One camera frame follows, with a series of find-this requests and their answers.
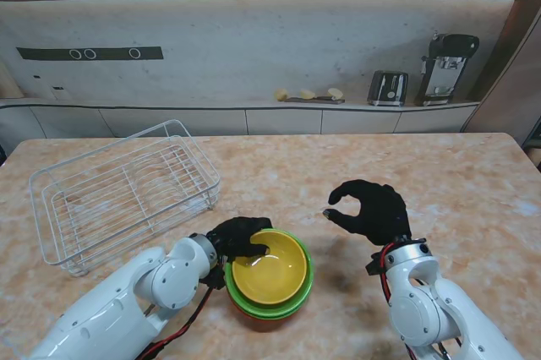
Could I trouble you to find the red plastic bowl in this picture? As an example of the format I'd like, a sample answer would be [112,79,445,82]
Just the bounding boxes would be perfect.
[236,304,297,324]

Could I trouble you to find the green plastic bowl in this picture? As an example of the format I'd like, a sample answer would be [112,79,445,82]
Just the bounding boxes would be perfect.
[223,227,314,314]
[230,287,313,319]

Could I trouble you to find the red black left arm cable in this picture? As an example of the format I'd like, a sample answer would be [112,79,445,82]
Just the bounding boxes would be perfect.
[134,283,212,360]

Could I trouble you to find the white counter cabinets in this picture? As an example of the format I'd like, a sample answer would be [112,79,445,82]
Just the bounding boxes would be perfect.
[0,97,483,139]

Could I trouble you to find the black toaster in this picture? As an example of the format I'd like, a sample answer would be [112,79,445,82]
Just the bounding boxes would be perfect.
[366,70,409,107]

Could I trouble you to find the white wire dish rack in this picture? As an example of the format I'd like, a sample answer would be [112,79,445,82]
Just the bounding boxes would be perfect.
[28,118,222,278]

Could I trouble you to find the black wall strip with rings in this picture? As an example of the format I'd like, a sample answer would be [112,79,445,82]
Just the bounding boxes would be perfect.
[16,46,164,61]

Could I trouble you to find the yellow plastic bowl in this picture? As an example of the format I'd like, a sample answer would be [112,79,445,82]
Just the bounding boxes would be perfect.
[231,230,309,306]

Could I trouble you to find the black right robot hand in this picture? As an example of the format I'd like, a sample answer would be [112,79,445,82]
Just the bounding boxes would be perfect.
[324,179,413,248]

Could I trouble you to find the dark serving board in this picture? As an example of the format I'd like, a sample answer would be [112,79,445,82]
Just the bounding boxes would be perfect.
[283,96,346,105]

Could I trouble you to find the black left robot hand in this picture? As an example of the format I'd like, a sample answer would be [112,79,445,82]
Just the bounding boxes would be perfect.
[205,216,273,268]

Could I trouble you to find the red black right arm cable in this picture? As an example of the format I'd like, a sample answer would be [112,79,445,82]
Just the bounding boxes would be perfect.
[379,244,395,304]

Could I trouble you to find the red black arm cable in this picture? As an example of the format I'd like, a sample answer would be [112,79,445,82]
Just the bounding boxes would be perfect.
[134,283,212,360]
[379,244,395,304]

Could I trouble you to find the black silver coffee machine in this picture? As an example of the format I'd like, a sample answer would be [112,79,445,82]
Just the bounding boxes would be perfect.
[414,30,480,107]

